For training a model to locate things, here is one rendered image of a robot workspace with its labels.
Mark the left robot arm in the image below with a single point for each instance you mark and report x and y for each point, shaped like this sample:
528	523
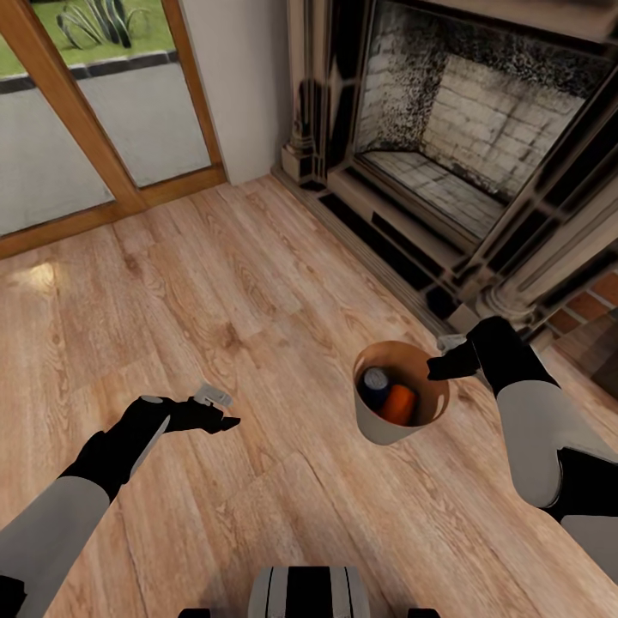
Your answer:
39	547

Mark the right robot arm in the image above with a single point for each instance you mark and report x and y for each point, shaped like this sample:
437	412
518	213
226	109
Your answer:
557	461

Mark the can of soda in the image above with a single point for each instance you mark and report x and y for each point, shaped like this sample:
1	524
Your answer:
399	404
374	388

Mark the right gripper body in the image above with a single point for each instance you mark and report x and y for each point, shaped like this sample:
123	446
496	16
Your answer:
449	366

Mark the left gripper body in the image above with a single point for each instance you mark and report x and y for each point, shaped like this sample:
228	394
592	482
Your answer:
202	416

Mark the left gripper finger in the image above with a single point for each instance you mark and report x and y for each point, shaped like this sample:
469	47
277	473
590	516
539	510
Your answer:
228	422

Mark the trash can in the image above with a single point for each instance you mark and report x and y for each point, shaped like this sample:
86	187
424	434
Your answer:
405	365

